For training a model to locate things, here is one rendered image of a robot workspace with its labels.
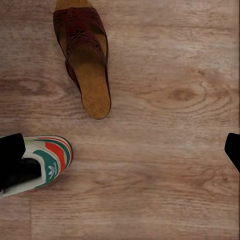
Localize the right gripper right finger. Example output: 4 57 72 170
224 132 240 172

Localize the gym shoe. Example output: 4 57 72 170
0 135 73 198

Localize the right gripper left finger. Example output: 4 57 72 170
0 133 26 192

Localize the sandal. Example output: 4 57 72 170
53 0 111 120

